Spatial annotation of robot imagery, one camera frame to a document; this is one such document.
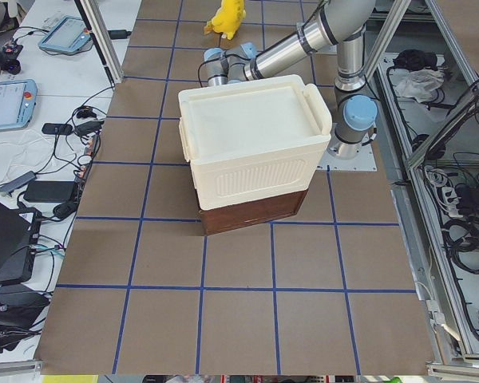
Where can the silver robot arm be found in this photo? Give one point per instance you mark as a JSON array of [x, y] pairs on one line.
[[333, 23]]

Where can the dark wooden drawer cabinet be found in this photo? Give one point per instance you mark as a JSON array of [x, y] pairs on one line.
[[250, 213]]

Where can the cream plastic storage box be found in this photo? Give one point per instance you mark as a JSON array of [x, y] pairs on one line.
[[253, 140]]

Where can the yellow plush toy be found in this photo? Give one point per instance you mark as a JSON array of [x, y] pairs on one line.
[[227, 19]]

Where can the black power adapter brick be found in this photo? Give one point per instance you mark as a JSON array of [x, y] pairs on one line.
[[48, 191]]

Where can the crumpled white cloth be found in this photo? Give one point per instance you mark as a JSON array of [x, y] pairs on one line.
[[421, 85]]

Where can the far teach pendant tablet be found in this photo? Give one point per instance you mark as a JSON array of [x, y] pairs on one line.
[[69, 36]]

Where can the teach pendant tablet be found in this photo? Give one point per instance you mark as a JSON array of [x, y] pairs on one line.
[[69, 36], [17, 102]]

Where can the black laptop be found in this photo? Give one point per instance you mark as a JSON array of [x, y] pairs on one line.
[[19, 230]]

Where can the near teach pendant tablet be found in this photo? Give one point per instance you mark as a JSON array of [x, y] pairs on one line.
[[17, 102]]

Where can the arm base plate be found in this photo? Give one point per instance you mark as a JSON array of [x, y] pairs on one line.
[[349, 158]]

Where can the aluminium frame post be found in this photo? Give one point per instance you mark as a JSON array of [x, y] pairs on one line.
[[95, 24]]

